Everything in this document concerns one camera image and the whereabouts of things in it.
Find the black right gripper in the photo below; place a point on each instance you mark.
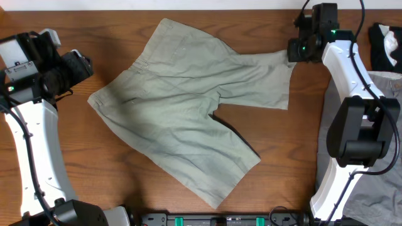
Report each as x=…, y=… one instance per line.
x=293, y=54

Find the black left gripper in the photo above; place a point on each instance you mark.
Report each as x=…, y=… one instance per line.
x=80, y=70

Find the light green khaki shorts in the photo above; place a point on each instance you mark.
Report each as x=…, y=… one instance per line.
x=162, y=105

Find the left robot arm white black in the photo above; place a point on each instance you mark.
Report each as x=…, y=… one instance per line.
x=34, y=79

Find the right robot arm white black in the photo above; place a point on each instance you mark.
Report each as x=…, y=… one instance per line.
x=363, y=138

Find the black and white garment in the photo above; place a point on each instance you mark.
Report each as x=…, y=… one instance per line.
x=385, y=48

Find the grey shorts on pile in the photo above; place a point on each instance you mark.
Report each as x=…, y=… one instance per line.
x=375, y=200

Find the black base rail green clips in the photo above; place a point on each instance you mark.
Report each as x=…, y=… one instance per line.
x=279, y=216

